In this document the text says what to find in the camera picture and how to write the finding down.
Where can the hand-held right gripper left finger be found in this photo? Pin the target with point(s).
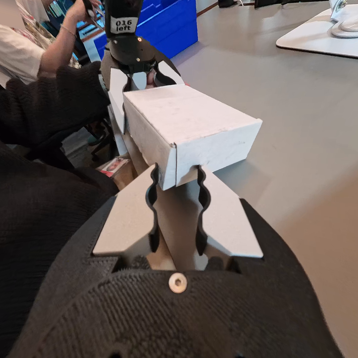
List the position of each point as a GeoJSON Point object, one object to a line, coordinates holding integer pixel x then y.
{"type": "Point", "coordinates": [125, 223]}

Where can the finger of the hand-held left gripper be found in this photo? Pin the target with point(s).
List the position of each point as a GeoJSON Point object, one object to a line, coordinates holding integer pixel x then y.
{"type": "Point", "coordinates": [169, 73]}
{"type": "Point", "coordinates": [116, 89]}

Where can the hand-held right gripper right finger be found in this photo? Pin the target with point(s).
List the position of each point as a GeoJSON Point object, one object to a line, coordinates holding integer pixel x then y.
{"type": "Point", "coordinates": [232, 226]}

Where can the white cardboard box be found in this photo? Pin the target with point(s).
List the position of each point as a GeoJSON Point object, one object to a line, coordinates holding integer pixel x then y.
{"type": "Point", "coordinates": [181, 112]}

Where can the blue storage bin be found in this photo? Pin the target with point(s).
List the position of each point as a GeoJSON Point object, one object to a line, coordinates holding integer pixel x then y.
{"type": "Point", "coordinates": [173, 28]}

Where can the person's left forearm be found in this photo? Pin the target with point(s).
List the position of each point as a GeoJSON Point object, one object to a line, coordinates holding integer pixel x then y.
{"type": "Point", "coordinates": [56, 106]}

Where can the grey desk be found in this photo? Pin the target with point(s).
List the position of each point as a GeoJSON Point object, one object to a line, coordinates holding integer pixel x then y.
{"type": "Point", "coordinates": [293, 125]}

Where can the person's left hand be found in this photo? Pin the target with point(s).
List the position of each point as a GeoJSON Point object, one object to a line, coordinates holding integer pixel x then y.
{"type": "Point", "coordinates": [152, 79]}

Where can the black office chair base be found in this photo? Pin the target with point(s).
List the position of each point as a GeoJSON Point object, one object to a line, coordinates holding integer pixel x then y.
{"type": "Point", "coordinates": [103, 139]}

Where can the pink printed card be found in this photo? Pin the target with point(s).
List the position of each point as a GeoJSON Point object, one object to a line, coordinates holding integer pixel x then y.
{"type": "Point", "coordinates": [114, 166]}

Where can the white document stand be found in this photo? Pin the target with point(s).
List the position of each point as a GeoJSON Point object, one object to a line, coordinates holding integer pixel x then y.
{"type": "Point", "coordinates": [307, 39]}

